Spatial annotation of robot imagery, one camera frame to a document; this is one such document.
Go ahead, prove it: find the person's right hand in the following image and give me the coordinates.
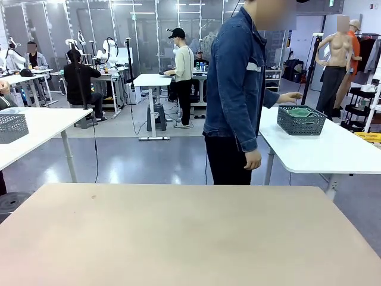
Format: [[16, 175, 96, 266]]
[[243, 148, 263, 171]]

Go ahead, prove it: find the person's left hand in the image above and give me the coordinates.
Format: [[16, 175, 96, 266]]
[[278, 92, 304, 105]]

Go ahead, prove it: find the green terry towel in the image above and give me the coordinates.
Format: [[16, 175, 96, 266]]
[[282, 107, 315, 119]]

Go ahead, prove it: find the grey plastic lattice basket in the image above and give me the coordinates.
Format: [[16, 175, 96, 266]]
[[0, 113, 30, 145], [276, 104, 328, 137]]

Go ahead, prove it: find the person's right forearm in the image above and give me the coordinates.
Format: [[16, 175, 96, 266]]
[[236, 119, 259, 153]]

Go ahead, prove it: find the person's left forearm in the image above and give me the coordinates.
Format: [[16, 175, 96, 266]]
[[261, 89, 283, 108]]

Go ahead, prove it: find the white shoe shelf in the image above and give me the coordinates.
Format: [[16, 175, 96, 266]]
[[264, 70, 283, 92]]

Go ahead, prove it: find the black bag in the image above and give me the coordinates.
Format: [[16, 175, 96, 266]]
[[282, 58, 306, 83]]

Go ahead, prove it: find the black stand with white top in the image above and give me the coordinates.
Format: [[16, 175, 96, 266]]
[[300, 32, 324, 105]]

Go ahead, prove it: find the large white rounded table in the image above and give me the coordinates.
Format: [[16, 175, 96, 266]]
[[259, 105, 381, 200]]

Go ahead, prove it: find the person in denim jacket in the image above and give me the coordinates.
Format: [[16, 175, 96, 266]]
[[202, 0, 304, 186]]

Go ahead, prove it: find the beige mannequin in black trousers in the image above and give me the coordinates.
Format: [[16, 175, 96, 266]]
[[315, 14, 354, 120]]

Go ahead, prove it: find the black rolling cart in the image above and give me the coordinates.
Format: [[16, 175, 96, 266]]
[[345, 86, 380, 128]]

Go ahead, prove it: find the mannequin in orange shirt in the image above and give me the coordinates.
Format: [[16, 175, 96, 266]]
[[333, 19, 363, 110]]

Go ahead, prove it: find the yellow flat object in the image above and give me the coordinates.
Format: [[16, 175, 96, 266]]
[[354, 132, 381, 146]]

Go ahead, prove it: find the clothes rack with dark garments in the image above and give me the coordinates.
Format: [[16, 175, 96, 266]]
[[355, 32, 381, 75]]

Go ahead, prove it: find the seated person with dark cap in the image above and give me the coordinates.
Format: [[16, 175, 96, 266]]
[[193, 49, 210, 68]]

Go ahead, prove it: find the grey step stool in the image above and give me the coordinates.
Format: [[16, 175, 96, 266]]
[[146, 103, 167, 132]]

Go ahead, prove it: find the standing person in cream top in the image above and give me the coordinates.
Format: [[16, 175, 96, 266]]
[[164, 27, 194, 129]]

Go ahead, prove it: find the small white standing desk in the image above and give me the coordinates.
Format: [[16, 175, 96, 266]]
[[133, 73, 174, 141]]

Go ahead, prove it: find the black slim tripod stand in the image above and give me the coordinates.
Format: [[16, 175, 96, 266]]
[[124, 38, 136, 92]]

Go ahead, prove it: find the grey background robot desk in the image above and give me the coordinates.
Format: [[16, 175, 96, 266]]
[[49, 67, 126, 116]]

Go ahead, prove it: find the seated person in black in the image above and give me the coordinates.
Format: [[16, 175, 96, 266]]
[[63, 49, 108, 122]]

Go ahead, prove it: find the seated person in grey jacket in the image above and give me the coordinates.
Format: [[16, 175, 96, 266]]
[[25, 41, 50, 102]]

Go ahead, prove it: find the white background desk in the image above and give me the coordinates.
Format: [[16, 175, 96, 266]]
[[0, 69, 59, 107]]

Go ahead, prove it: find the person in dark striped top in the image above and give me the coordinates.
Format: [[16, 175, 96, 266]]
[[0, 79, 18, 110]]

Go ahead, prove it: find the black hanging cable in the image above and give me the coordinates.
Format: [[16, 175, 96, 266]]
[[93, 117, 99, 183]]

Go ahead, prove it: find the black camera pole stand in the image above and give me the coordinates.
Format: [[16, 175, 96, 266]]
[[68, 41, 90, 110]]

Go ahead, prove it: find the black round base plate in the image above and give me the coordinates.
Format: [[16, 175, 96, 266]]
[[0, 190, 33, 223]]

